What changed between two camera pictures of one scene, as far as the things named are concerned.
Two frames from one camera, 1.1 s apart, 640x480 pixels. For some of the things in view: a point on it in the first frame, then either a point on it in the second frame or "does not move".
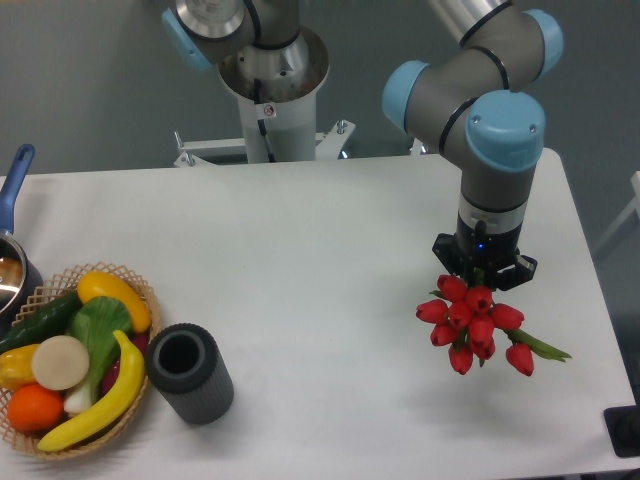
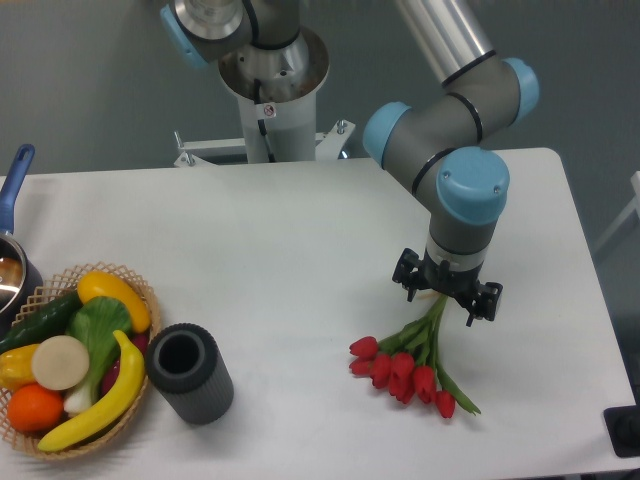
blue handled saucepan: (20, 285) does not move
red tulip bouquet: (465, 321) to (405, 363)
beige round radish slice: (60, 362) does not move
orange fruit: (32, 408) does not move
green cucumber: (46, 321) does not move
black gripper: (483, 252) to (462, 284)
